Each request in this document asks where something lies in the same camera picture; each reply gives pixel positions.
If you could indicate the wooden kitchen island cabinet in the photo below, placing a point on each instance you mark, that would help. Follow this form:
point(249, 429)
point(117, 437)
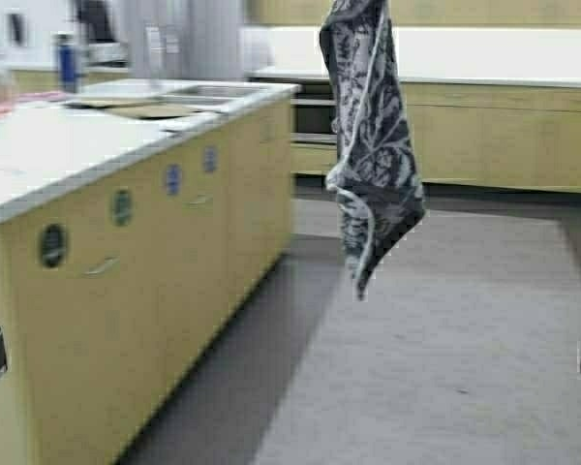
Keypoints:
point(86, 361)

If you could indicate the stainless steel island sink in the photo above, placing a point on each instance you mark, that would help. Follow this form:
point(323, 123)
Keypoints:
point(132, 90)

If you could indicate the back wall wooden cabinets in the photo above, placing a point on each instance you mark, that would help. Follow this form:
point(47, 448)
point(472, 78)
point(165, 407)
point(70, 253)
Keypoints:
point(489, 107)

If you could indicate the near silver drawer handle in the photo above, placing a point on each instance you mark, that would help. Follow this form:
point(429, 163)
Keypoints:
point(101, 267)

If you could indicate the grey floral patterned cloth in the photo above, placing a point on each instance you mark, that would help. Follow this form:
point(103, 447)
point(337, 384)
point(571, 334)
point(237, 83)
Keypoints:
point(376, 181)

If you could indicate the pink plate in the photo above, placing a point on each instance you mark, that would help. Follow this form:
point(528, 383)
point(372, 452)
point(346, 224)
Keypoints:
point(33, 98)

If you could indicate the brown paper sheet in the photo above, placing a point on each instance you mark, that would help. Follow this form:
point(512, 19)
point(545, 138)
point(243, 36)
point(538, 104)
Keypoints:
point(154, 108)

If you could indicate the far blue recycling sticker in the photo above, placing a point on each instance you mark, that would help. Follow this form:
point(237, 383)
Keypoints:
point(210, 159)

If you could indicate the black trash sticker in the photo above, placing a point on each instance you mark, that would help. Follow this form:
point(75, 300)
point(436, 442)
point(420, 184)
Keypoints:
point(53, 245)

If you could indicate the stainless steel refrigerator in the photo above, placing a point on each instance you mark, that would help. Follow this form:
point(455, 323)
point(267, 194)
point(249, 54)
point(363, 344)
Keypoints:
point(192, 40)

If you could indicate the near blue recycling sticker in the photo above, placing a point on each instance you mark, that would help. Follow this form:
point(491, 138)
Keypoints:
point(173, 179)

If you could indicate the green compost sticker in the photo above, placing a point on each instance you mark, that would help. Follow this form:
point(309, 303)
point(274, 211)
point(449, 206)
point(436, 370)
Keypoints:
point(121, 207)

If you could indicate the blue metal water bottle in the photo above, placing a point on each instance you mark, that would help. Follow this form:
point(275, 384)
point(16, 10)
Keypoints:
point(66, 56)

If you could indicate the blue recycling sticker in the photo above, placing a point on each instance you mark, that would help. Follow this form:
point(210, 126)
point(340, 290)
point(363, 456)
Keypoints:
point(173, 179)
point(210, 159)

